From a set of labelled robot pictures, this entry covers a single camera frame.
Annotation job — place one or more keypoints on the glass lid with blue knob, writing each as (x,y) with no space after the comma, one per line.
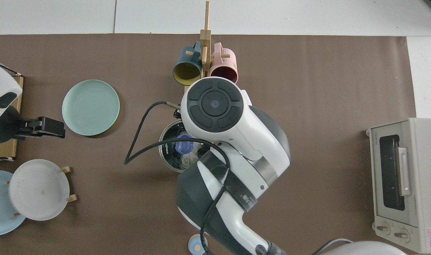
(184,148)

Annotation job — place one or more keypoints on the white plate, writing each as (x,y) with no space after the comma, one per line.
(38,191)

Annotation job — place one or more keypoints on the pale green plate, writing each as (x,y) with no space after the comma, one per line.
(91,106)

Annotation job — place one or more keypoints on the wooden plate rack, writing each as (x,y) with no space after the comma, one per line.
(69,198)

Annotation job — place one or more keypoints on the dark teal cup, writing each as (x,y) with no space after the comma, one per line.
(187,60)

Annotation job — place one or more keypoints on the pink ribbed cup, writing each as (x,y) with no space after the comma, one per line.
(226,60)

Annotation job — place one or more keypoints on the wooden cup stand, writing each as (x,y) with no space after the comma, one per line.
(205,39)

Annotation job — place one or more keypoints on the small blue round thing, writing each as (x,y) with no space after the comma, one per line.
(194,244)

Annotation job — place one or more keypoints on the brown table cloth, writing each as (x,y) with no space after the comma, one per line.
(307,88)

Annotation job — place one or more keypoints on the pale toaster oven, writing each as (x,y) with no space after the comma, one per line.
(424,170)

